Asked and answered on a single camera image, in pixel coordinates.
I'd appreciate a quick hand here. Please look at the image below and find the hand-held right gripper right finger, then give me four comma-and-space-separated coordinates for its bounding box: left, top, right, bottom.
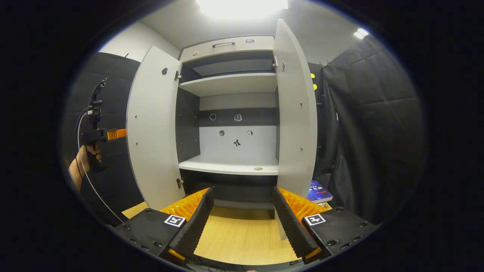
273, 186, 379, 265

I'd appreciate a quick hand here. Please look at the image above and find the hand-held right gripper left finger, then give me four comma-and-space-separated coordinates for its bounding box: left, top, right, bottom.
113, 187, 215, 265

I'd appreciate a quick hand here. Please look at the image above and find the grey shoe cabinet door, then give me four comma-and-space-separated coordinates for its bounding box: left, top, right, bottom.
126, 45, 186, 211
272, 18, 318, 240

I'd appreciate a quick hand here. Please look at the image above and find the grey double-door shoe cabinet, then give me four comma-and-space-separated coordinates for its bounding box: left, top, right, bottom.
126, 18, 318, 240

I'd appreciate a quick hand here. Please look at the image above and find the white cabinet shelf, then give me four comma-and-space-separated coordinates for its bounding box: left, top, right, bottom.
178, 73, 278, 97
178, 154, 279, 176

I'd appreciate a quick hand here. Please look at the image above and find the black backdrop cloth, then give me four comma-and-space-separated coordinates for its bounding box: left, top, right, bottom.
60, 34, 428, 227

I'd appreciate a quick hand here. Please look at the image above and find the large ceiling light panel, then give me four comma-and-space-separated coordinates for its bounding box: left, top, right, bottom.
195, 0, 289, 19

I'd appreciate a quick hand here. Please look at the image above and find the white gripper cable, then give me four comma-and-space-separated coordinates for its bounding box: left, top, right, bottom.
77, 109, 124, 224

